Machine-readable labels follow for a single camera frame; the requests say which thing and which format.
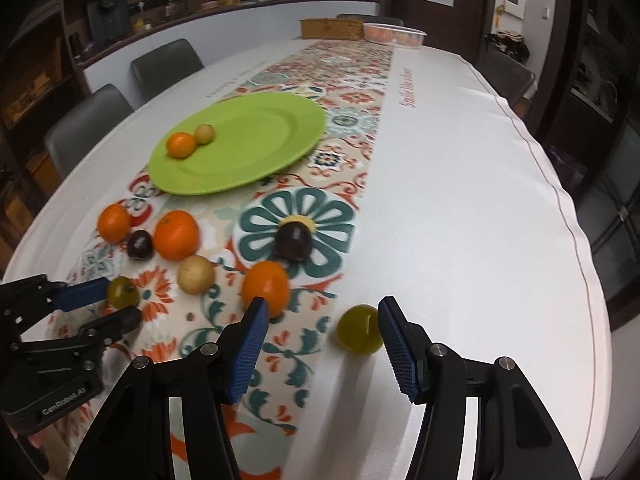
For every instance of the green plate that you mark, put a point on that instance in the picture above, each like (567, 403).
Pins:
(250, 135)

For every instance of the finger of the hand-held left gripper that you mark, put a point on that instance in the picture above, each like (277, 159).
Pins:
(115, 322)
(82, 294)

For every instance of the large dark purple plum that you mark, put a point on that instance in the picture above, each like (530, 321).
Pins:
(294, 242)

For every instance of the dark bag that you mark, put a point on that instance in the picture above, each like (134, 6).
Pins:
(507, 45)

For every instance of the white patterned tablecloth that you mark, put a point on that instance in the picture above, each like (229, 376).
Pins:
(450, 210)

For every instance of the plastic basket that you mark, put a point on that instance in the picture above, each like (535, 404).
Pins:
(395, 35)

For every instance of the wicker box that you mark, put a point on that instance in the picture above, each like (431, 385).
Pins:
(331, 29)

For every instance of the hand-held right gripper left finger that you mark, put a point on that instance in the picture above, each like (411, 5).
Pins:
(248, 350)

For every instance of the orange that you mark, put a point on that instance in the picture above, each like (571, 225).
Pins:
(265, 282)
(176, 235)
(181, 144)
(114, 223)

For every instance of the small dark purple plum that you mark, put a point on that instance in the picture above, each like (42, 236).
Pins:
(139, 244)

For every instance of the olive green plum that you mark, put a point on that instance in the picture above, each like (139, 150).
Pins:
(123, 292)

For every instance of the grey dining chair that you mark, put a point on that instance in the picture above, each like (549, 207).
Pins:
(505, 77)
(167, 67)
(85, 127)
(370, 19)

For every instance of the white wall intercom panel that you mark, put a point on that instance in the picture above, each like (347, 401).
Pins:
(515, 5)

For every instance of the large tan round fruit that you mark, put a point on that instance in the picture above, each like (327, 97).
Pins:
(196, 274)

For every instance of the yellow-green plum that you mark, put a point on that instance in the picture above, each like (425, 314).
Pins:
(357, 330)

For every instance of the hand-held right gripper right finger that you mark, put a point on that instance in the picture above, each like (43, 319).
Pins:
(397, 355)

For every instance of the black water dispenser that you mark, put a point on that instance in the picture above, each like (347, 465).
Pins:
(107, 15)

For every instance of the small tan round fruit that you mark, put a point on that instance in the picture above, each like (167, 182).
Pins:
(204, 133)

